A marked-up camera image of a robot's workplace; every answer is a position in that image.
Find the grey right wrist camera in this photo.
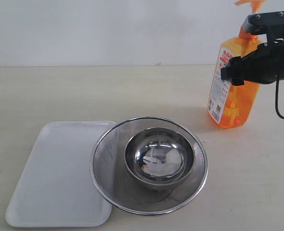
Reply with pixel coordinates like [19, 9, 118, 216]
[242, 11, 284, 35]

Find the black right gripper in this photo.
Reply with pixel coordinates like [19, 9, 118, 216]
[221, 25, 284, 86]

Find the white rectangular plastic tray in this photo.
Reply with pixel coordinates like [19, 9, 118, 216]
[5, 121, 114, 228]

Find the orange dish soap pump bottle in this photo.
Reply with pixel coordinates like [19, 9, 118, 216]
[206, 0, 267, 129]

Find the small stainless steel bowl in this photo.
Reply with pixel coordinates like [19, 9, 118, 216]
[124, 127, 196, 191]

